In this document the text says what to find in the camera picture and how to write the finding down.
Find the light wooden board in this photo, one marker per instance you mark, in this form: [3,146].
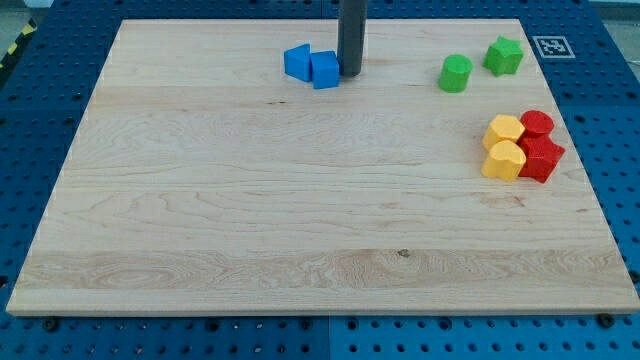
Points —
[204,181]

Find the yellow hexagon block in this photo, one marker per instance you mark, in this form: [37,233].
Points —
[502,127]

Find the yellow heart block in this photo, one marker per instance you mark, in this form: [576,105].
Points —
[505,161]

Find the green cylinder block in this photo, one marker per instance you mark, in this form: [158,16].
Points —
[455,72]

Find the blue triangular block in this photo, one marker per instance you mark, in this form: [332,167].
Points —
[297,62]

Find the black bolt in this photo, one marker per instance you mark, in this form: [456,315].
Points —
[605,320]
[50,324]

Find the black bolt front right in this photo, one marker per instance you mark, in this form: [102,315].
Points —
[605,320]

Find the blue cube block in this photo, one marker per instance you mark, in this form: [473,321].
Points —
[324,69]

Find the red star block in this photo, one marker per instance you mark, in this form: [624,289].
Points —
[542,156]

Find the black bolt front left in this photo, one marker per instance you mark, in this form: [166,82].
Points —
[50,324]

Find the green star block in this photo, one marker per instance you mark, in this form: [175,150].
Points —
[503,56]

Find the yellow black hazard tape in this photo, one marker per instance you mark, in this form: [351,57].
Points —
[17,48]

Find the red cylinder block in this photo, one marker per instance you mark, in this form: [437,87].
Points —
[536,123]

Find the white fiducial marker tag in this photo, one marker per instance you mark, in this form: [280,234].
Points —
[553,47]

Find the grey cylindrical robot arm rod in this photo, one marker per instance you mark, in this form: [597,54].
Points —
[351,34]

